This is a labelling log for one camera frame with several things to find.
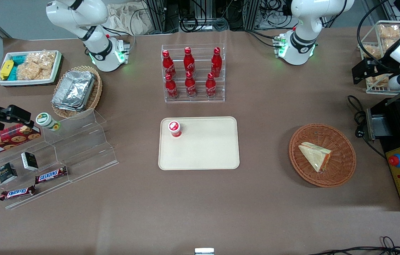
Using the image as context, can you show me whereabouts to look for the beige crumpled cloth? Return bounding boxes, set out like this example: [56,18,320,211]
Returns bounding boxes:
[106,3,151,36]

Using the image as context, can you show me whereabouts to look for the black floor cables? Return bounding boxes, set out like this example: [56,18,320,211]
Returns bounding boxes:
[306,236,400,255]

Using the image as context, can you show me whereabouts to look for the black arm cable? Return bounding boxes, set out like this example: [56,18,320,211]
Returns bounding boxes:
[357,0,400,71]

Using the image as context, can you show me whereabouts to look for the green white drink bottle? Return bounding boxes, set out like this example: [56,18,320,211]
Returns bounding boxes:
[36,113,61,131]

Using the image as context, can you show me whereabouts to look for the black base cables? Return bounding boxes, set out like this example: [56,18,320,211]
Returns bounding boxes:
[245,29,283,48]

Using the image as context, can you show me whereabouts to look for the oval light wicker basket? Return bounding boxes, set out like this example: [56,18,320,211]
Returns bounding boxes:
[51,66,103,119]

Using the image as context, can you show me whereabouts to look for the clear bag of crackers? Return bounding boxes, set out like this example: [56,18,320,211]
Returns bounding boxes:
[368,74,389,88]
[17,51,57,81]
[377,24,400,40]
[361,44,382,60]

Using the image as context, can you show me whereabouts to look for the black cable bundle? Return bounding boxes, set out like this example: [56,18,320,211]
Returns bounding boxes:
[179,0,229,32]

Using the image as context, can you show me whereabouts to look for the clear acrylic bottle rack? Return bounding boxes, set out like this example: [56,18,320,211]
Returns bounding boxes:
[161,44,226,103]

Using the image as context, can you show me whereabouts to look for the red cola bottle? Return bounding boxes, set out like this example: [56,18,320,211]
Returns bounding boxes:
[185,71,198,98]
[211,47,222,78]
[162,50,176,78]
[205,73,217,98]
[165,74,179,99]
[184,47,196,75]

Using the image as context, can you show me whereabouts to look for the red tartan cookie box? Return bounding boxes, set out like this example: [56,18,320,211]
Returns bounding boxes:
[0,123,41,158]

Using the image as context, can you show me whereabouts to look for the red white yogurt bottle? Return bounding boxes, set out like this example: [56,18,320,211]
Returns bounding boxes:
[168,121,182,138]

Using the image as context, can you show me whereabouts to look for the yellow snack packet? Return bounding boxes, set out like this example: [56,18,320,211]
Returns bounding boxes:
[0,60,15,80]

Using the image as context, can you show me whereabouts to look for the beige plastic serving tray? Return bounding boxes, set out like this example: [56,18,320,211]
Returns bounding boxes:
[158,117,240,171]

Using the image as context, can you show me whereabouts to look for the clear acrylic stepped shelf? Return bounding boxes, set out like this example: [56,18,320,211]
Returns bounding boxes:
[0,109,119,210]

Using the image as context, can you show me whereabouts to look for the thin black base cable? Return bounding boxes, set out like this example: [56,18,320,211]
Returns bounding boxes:
[101,25,137,53]

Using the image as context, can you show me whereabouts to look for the brown Snickers bar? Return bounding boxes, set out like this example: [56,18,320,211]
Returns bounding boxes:
[0,185,36,201]
[35,166,68,185]

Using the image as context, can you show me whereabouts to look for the black power cable with plug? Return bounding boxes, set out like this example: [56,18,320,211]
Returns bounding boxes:
[347,95,387,159]

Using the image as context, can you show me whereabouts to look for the white rectangular plastic bin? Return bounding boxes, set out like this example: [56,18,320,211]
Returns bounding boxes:
[0,50,62,86]

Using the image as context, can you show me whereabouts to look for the triangular sandwich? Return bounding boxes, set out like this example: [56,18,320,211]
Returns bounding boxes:
[298,142,332,173]

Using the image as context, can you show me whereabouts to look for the round brown wicker basket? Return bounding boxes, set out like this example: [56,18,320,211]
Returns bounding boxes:
[289,123,357,188]

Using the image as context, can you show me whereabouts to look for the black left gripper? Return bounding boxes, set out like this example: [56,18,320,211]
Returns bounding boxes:
[351,58,400,85]

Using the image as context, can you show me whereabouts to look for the black machine with yellow panel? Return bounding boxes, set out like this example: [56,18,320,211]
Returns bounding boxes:
[366,96,400,212]

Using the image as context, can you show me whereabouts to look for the aluminium frame post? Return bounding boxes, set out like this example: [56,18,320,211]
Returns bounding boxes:
[243,0,261,30]
[145,0,167,34]

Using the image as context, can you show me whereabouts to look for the silver foil packet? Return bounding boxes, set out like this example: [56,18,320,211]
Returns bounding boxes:
[52,70,96,112]

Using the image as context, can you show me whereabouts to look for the small black box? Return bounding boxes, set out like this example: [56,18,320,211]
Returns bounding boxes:
[21,152,39,171]
[0,163,18,183]

